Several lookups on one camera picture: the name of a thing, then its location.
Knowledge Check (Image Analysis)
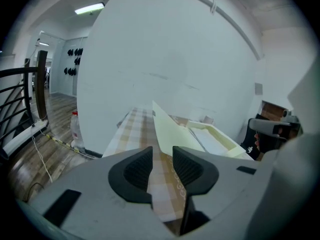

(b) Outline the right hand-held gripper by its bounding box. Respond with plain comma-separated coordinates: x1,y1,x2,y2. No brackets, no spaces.
248,108,304,152

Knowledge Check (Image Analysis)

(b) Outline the brown wooden post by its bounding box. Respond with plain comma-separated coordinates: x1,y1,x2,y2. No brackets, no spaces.
35,50,49,121

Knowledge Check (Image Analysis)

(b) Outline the white stair stringer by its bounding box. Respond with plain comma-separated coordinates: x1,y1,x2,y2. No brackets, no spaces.
3,120,50,158

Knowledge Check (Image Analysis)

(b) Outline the yellow black cable cover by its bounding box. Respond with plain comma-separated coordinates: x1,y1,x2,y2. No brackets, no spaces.
41,131,87,155

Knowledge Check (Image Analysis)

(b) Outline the white cup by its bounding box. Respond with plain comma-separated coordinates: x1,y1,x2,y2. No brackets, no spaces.
202,115,216,126

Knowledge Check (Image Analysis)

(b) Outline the black metal stair railing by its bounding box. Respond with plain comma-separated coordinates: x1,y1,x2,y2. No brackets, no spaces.
0,66,39,158

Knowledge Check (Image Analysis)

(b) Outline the white cable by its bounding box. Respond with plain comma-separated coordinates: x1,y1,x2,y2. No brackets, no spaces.
31,127,54,184

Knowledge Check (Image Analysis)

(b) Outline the black cable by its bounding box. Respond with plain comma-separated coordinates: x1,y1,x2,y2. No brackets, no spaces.
26,182,46,203

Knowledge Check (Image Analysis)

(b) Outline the checked tablecloth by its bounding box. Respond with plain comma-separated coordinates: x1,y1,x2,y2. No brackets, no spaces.
102,105,253,223

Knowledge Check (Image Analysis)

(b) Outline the white paper stack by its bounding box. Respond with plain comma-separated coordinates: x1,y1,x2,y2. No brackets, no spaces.
189,127,226,153

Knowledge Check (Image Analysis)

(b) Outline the clear plastic water bottle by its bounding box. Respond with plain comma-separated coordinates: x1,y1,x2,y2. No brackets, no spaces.
69,110,86,149

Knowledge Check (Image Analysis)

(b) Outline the white wall conduit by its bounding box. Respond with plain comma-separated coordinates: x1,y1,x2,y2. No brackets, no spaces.
172,0,265,61

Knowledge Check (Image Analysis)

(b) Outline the cream folder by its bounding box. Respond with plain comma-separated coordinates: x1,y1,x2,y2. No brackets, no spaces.
151,100,255,160

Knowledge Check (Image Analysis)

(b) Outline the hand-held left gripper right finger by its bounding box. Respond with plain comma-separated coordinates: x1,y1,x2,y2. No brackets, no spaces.
172,145,220,197

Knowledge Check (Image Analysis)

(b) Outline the group of black wall-hung headsets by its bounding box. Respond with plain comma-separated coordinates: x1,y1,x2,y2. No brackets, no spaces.
63,47,85,77

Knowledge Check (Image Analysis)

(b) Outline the ceiling strip lamp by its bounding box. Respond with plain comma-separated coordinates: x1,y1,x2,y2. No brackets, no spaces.
74,1,106,16

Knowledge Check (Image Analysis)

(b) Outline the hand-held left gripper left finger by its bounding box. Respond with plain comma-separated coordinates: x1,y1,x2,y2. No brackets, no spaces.
107,145,154,205

